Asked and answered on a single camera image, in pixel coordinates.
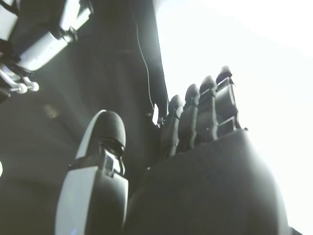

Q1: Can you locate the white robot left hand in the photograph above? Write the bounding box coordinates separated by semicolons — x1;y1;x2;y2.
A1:
55;65;291;235

